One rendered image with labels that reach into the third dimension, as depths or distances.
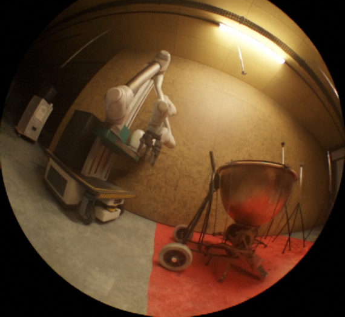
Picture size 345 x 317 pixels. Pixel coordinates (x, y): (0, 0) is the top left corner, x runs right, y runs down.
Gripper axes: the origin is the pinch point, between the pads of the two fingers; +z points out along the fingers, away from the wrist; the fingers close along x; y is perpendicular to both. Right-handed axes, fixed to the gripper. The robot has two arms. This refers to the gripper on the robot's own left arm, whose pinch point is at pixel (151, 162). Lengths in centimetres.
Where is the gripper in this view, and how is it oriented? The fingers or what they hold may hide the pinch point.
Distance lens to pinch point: 117.3
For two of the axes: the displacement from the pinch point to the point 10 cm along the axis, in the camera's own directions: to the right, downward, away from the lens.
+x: 0.9, 3.7, 9.2
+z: -3.2, 8.9, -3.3
